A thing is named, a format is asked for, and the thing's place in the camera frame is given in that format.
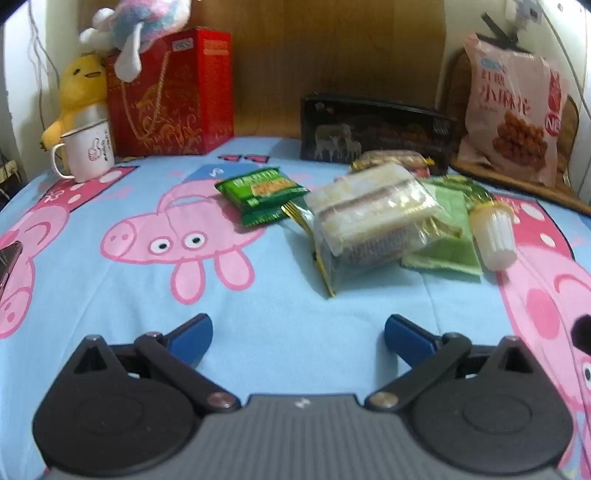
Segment pastel plush toy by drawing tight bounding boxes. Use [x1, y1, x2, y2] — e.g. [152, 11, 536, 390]
[78, 0, 192, 83]

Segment white enamel mug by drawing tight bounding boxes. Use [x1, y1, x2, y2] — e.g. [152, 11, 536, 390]
[51, 119, 116, 183]

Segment peanut packet with yellow edge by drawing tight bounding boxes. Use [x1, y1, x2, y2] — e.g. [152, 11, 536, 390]
[351, 150, 437, 178]

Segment pink snack bag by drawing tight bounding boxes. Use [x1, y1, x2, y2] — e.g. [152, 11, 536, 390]
[457, 32, 570, 188]

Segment white power strip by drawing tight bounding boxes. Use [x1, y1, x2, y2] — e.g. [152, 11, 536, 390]
[505, 0, 543, 24]

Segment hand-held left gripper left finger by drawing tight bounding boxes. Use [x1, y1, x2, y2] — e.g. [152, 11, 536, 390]
[69, 313, 242, 411]

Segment cartoon pig bed sheet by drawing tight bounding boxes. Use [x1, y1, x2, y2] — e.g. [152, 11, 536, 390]
[0, 136, 591, 480]

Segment red gift box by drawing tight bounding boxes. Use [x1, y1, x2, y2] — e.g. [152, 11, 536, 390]
[105, 28, 234, 158]

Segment black wall cables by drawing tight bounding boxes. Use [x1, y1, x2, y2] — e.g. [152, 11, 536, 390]
[25, 0, 52, 132]

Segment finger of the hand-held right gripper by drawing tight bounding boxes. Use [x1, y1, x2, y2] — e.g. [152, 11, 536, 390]
[571, 315, 591, 355]

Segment black cardboard box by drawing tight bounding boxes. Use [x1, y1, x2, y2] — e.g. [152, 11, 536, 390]
[300, 95, 458, 176]

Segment dark phone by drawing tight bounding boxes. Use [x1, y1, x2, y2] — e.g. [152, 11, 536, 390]
[0, 241, 23, 301]

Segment white cable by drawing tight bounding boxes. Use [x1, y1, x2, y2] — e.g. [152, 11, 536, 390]
[538, 0, 591, 125]

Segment yellow duck plush toy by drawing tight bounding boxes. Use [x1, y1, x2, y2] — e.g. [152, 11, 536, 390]
[41, 54, 109, 151]

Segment wooden board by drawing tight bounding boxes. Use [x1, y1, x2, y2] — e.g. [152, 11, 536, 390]
[187, 0, 446, 139]

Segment light green packet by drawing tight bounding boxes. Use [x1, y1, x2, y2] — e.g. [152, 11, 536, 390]
[401, 178, 495, 277]

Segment clear cake packet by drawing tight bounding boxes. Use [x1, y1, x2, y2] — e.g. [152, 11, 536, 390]
[281, 161, 462, 298]

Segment green snack packet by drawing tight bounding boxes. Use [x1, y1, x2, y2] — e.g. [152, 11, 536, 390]
[215, 167, 310, 227]

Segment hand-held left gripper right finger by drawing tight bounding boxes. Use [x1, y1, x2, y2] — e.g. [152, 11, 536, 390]
[367, 314, 539, 411]

